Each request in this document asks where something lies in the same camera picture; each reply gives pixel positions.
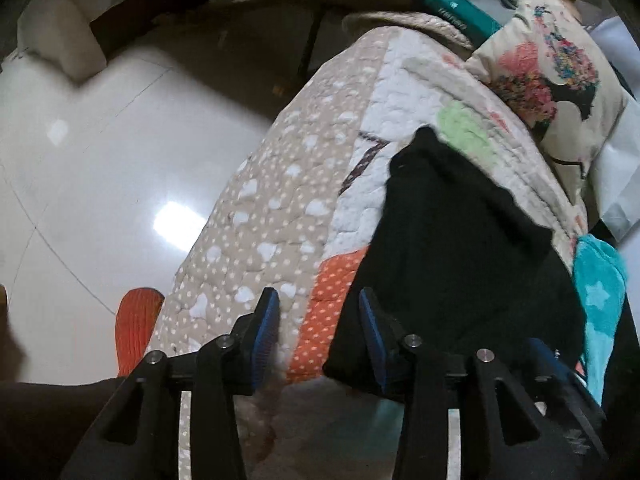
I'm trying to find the orange knitted slipper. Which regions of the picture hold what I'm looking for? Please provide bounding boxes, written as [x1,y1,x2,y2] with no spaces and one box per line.
[115,287,166,378]

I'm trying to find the turquoise star fleece blanket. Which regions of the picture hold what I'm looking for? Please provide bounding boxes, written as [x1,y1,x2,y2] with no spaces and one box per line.
[572,234,630,406]

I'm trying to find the white paper bag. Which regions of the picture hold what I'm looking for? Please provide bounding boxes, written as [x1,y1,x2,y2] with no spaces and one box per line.
[590,15,640,241]

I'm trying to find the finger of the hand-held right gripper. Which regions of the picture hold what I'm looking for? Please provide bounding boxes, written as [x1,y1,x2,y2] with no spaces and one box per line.
[525,337,573,386]

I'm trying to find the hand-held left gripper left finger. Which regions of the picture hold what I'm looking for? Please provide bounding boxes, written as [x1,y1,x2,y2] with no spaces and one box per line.
[60,287,281,480]

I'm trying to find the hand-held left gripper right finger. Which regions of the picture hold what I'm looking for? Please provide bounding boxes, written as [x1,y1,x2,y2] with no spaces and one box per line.
[357,287,576,480]

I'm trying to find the black metal leg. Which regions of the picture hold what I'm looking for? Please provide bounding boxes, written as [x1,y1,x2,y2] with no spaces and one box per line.
[298,4,332,80]

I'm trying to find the floral silhouette printed cushion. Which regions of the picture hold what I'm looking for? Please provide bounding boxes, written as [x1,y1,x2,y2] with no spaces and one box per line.
[465,0,631,206]

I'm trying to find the teal tissue packet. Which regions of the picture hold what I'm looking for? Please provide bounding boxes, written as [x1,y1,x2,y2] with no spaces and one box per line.
[424,0,503,48]

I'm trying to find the black mat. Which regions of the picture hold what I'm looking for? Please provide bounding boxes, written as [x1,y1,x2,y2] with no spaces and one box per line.
[602,260,640,421]

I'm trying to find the black pants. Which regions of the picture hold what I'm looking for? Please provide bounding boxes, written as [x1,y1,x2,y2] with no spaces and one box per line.
[322,126,588,401]

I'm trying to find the quilted patchwork bed cover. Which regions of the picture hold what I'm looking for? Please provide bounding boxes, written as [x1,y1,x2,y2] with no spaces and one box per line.
[150,12,591,480]

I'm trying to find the person's dark trouser leg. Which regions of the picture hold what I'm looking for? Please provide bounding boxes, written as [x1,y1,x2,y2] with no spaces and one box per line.
[0,376,132,480]

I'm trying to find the beige floor cushion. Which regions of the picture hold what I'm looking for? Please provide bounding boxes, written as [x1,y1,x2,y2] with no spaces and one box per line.
[17,0,110,82]

